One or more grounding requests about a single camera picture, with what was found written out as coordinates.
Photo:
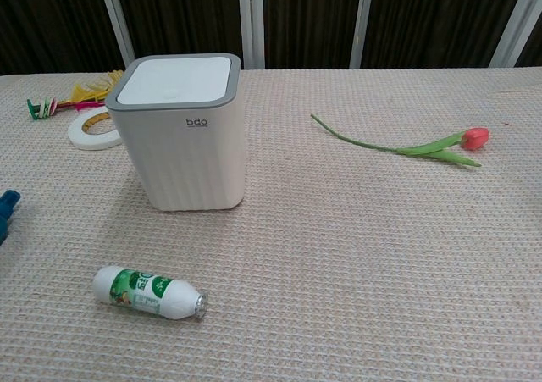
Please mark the white ribbed trash bin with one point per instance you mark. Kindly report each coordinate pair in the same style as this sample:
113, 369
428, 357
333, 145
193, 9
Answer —
182, 153

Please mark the white bottle with green label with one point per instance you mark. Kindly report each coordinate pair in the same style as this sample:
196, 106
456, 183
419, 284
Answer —
144, 293

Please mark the beige woven tablecloth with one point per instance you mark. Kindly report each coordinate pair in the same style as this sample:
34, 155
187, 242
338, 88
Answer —
339, 250

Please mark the artificial red tulip flower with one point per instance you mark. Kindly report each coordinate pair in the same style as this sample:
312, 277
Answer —
427, 148

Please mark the white tape roll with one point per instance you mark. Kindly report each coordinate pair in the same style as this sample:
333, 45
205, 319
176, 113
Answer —
80, 138

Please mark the colourful feather shuttlecock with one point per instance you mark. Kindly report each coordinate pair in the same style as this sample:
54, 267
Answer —
80, 96

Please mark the blue plastic object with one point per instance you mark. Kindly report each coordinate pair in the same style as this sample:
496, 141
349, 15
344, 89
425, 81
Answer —
7, 212

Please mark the white metal frame post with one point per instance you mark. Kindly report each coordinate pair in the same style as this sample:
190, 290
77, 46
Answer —
250, 18
518, 22
114, 13
362, 18

